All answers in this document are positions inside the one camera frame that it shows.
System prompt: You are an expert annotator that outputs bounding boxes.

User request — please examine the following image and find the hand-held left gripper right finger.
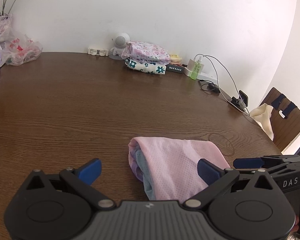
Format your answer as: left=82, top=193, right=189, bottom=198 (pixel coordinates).
left=182, top=159, right=282, bottom=210

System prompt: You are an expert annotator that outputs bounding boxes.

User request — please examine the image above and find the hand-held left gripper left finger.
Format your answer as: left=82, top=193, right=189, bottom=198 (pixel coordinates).
left=19, top=158, right=117, bottom=210

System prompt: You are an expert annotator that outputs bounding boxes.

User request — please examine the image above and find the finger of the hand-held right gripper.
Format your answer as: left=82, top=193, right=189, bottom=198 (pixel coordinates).
left=233, top=154, right=300, bottom=170
left=265, top=160, right=300, bottom=178

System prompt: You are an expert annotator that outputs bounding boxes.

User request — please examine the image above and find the pink blue purple mesh vest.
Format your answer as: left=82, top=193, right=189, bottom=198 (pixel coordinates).
left=128, top=136, right=232, bottom=202

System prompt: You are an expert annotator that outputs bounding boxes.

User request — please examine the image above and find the wooden chair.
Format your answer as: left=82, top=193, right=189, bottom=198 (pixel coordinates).
left=259, top=87, right=300, bottom=153

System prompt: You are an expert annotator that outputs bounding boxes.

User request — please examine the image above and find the cream fleece cloth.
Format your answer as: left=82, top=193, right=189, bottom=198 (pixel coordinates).
left=249, top=103, right=275, bottom=140

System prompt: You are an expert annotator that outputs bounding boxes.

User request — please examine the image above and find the black silver phone stand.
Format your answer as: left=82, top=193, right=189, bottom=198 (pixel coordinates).
left=230, top=96, right=247, bottom=110

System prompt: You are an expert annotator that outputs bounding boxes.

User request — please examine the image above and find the black phone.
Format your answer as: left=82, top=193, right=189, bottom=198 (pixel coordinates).
left=239, top=90, right=249, bottom=107

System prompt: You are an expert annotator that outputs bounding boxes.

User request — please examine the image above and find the white power strip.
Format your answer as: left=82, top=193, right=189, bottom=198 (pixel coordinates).
left=184, top=66, right=219, bottom=82

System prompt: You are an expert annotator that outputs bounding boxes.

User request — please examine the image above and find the green spray bottle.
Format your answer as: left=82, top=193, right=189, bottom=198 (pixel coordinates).
left=190, top=56, right=203, bottom=80

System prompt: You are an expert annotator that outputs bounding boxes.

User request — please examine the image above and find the black printed box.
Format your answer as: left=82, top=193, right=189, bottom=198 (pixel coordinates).
left=165, top=64, right=186, bottom=75

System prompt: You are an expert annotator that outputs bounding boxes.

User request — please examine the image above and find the folded white teal flower cloth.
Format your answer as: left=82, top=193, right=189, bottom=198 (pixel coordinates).
left=125, top=58, right=167, bottom=75

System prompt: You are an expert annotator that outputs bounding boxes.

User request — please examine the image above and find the white plastic clip strip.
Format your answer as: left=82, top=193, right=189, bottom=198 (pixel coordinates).
left=87, top=47, right=109, bottom=56

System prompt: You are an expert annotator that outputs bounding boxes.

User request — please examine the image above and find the folded pink floral cloth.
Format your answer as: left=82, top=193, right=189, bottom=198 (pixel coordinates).
left=124, top=41, right=171, bottom=64

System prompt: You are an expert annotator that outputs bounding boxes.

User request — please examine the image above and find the white round speaker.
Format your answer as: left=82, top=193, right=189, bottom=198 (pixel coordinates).
left=109, top=32, right=130, bottom=60

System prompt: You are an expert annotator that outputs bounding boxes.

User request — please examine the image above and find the clear red print plastic bag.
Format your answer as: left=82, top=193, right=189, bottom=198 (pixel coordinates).
left=2, top=34, right=43, bottom=66

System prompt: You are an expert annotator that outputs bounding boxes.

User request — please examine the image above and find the floral wrapped vase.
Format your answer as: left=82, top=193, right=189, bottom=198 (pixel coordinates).
left=0, top=14, right=13, bottom=43

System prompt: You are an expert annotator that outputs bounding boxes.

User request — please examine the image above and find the dark blue strap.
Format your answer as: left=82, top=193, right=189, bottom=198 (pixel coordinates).
left=272, top=94, right=285, bottom=108
left=284, top=101, right=297, bottom=115

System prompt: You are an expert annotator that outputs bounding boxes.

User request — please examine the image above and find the black earphone cable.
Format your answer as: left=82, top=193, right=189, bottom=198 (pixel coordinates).
left=200, top=80, right=220, bottom=94

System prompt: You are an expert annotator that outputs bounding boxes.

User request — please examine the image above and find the white charging cable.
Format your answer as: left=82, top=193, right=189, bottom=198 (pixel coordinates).
left=202, top=55, right=252, bottom=117
left=195, top=54, right=240, bottom=98

